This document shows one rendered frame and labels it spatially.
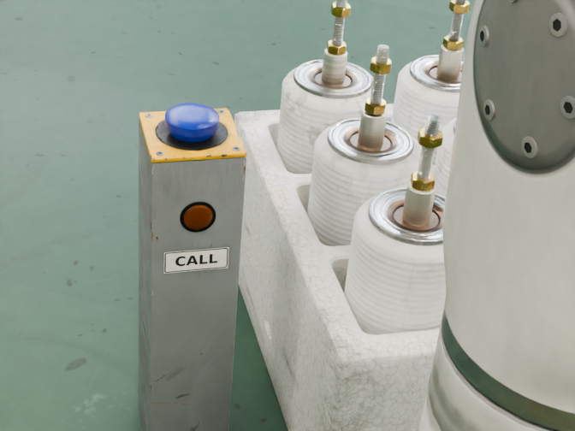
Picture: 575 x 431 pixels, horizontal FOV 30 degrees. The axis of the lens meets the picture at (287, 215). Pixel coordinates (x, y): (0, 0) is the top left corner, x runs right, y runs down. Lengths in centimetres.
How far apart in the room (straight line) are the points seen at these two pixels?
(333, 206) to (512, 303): 60
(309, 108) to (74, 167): 44
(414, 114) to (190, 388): 35
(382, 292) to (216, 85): 78
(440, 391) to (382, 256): 44
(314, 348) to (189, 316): 10
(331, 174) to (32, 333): 36
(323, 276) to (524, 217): 58
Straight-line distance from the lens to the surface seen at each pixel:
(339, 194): 92
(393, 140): 94
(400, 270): 82
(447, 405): 38
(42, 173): 135
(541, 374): 34
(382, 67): 90
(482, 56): 33
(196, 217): 80
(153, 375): 89
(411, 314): 84
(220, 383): 91
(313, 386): 89
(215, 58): 164
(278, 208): 96
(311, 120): 101
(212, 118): 79
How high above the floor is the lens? 71
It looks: 34 degrees down
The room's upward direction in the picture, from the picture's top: 5 degrees clockwise
